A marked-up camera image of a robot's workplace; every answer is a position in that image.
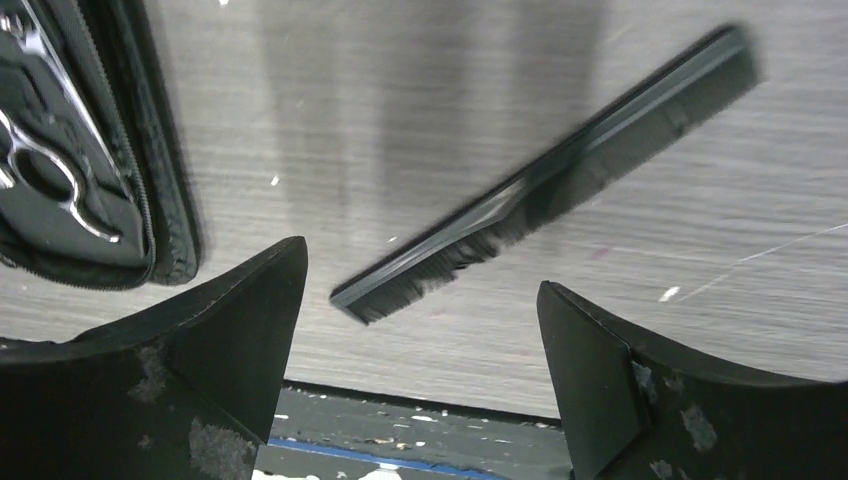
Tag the black comb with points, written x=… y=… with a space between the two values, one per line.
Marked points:
x=681 y=95

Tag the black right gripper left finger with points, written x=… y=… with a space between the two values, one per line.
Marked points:
x=185 y=389

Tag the black tool pouch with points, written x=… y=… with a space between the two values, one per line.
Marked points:
x=173 y=244

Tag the silver thinning scissors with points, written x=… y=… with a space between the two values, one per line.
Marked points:
x=68 y=174

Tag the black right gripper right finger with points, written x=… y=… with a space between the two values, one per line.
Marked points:
x=637 y=405

